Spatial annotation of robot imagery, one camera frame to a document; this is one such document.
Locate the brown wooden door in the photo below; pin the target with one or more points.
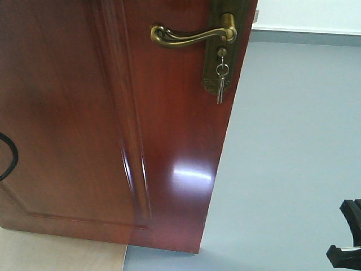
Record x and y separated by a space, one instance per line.
106 135

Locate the brass door handle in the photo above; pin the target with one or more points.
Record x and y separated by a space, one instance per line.
166 37

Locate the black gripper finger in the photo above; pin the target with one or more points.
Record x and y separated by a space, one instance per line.
351 212
348 258

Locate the silver keys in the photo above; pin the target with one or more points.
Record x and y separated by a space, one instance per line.
222 71

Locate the plywood base platform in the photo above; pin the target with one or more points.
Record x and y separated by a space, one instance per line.
30 251

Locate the brass handle backplate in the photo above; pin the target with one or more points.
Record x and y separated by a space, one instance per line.
239 9

